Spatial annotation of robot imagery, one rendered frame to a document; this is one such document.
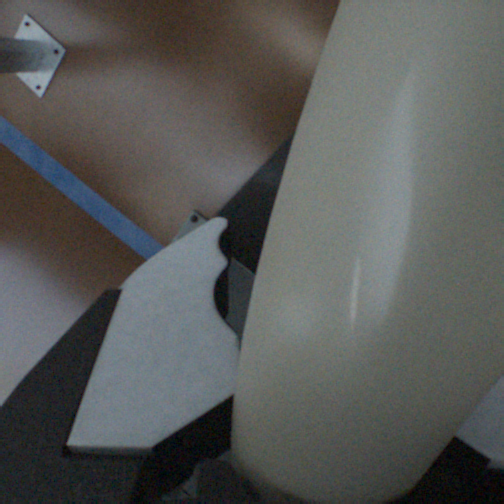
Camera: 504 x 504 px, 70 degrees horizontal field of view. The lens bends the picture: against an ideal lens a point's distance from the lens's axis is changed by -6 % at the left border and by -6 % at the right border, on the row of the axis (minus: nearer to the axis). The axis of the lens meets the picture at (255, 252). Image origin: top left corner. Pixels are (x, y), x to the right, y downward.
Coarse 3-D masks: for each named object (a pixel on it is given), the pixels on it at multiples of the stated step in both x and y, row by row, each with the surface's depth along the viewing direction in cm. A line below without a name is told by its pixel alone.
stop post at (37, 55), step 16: (32, 32) 117; (0, 48) 103; (16, 48) 109; (32, 48) 115; (48, 48) 118; (64, 48) 117; (0, 64) 105; (16, 64) 111; (32, 64) 117; (48, 64) 120; (32, 80) 124; (48, 80) 122
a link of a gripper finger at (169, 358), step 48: (192, 240) 10; (144, 288) 8; (192, 288) 8; (144, 336) 7; (192, 336) 7; (96, 384) 6; (144, 384) 6; (192, 384) 6; (96, 432) 5; (144, 432) 5; (192, 432) 6
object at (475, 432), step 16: (496, 384) 6; (496, 400) 6; (480, 416) 6; (496, 416) 6; (464, 432) 5; (480, 432) 5; (496, 432) 5; (448, 448) 6; (464, 448) 5; (480, 448) 5; (496, 448) 5; (432, 464) 6; (448, 464) 6; (464, 464) 5; (480, 464) 5; (496, 464) 5; (464, 480) 6; (464, 496) 6
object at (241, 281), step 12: (192, 216) 130; (192, 228) 132; (240, 264) 133; (228, 276) 124; (240, 276) 128; (252, 276) 133; (240, 288) 123; (252, 288) 127; (240, 300) 119; (228, 312) 111; (240, 312) 114; (240, 324) 110; (240, 336) 107; (228, 456) 77; (192, 480) 68
